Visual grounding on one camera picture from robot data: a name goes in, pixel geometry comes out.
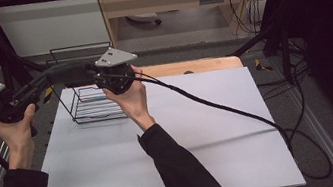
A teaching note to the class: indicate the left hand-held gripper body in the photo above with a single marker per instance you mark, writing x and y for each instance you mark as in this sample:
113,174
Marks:
4,105

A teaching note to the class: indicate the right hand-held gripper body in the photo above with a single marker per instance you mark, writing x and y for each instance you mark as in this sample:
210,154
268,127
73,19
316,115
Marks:
116,74

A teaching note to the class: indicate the dark grey towel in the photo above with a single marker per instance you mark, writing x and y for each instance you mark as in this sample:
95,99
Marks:
70,74

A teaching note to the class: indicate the person's left hand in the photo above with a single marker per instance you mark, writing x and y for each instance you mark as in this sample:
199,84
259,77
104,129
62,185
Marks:
18,137

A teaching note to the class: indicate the person's right hand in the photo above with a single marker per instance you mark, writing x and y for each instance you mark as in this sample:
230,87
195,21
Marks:
133,107

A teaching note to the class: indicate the yellow black tape marker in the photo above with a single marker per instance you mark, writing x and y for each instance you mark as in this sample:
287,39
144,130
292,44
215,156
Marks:
48,94
262,65

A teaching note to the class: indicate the white cabinet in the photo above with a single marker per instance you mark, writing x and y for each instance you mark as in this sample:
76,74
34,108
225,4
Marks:
49,24

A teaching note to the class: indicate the chair base with caster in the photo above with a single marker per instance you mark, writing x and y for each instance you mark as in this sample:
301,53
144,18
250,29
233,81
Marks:
144,17

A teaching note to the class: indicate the wooden board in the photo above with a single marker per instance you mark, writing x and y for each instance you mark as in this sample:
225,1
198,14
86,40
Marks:
184,67

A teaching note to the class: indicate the white table sheet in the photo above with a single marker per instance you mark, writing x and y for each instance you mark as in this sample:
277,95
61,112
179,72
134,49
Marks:
214,153

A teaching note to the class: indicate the black metal frame post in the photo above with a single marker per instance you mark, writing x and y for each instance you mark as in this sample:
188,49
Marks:
286,54
6,70

